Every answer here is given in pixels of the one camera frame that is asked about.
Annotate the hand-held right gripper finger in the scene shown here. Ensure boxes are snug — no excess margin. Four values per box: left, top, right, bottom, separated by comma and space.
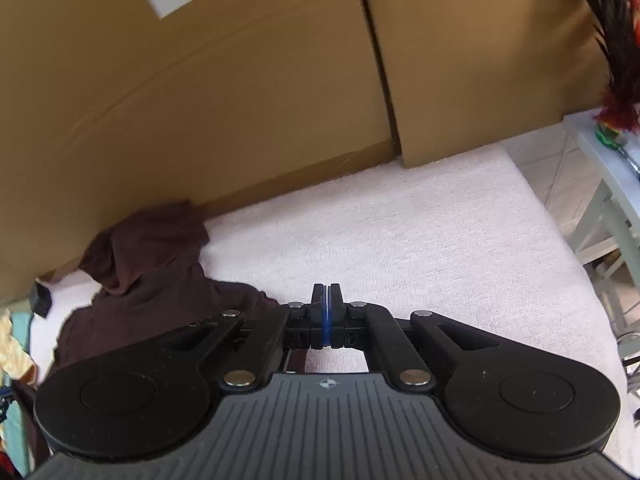
327, 284, 501, 391
150, 284, 328, 391

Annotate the dark brown hoodie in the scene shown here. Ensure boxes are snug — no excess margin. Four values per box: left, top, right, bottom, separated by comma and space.
12, 200, 307, 466

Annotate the white terry towel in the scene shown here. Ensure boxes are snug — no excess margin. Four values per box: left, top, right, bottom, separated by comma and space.
30, 142, 631, 461

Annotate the black power adapter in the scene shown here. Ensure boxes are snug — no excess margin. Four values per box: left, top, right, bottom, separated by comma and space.
29, 281, 54, 319

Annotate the cardboard box with red print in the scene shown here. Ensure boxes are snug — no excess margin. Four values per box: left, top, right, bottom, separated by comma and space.
360, 0, 623, 169

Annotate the teal cloth with black stripe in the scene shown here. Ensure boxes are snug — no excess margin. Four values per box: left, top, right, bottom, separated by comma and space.
0, 310, 37, 480

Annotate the pale stool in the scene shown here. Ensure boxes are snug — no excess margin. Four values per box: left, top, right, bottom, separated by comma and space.
562, 110, 640, 283

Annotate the yellow patterned cloth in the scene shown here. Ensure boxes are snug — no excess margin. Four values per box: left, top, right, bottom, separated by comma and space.
0, 309, 40, 387

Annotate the black red feather duster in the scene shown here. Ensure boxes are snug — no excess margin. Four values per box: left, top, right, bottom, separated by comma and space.
565, 0, 640, 181

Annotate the chrome metal frame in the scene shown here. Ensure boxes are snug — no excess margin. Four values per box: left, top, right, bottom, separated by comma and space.
619, 332, 640, 431

